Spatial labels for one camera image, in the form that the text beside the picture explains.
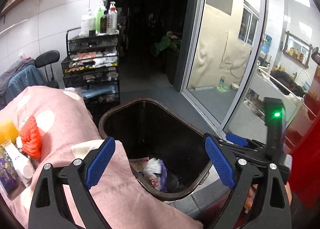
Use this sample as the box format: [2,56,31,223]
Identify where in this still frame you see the pink snack wrapper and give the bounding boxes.
[129,157,149,182]

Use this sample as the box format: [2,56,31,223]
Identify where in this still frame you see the sliding glass door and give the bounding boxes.
[181,0,319,143]

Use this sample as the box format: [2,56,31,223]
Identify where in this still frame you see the purple tissue pack wrapper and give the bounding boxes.
[0,147,25,200]

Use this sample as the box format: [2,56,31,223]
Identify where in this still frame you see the orange foam fruit net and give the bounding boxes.
[19,115,42,159]

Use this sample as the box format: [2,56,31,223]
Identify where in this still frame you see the grey blanket on bed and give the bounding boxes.
[0,58,35,96]

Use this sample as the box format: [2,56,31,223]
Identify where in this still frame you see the person's right hand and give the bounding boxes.
[243,181,293,211]

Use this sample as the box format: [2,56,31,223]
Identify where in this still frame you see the clear bottle red cap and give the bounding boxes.
[106,1,118,34]

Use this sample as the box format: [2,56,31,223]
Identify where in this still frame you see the green pump bottle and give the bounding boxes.
[95,0,106,33]

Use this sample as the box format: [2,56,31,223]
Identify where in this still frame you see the potted plant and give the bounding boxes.
[155,31,181,54]

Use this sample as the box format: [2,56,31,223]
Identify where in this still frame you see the white lotion bottle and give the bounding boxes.
[79,9,96,37]

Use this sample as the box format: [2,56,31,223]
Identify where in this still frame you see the black mesh trolley cart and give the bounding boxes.
[61,27,120,109]

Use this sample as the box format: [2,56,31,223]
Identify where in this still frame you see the white purple paper cup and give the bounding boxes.
[2,140,34,187]

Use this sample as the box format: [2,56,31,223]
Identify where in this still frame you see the dark brown pump bottle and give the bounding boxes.
[100,11,108,33]

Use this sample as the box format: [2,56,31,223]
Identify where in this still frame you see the pink polka dot blanket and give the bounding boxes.
[0,85,203,229]

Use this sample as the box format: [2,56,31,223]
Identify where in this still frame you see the blue massage bed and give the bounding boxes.
[1,65,44,109]

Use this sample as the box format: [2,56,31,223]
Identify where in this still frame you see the yellow foam fruit net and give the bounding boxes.
[0,120,19,144]

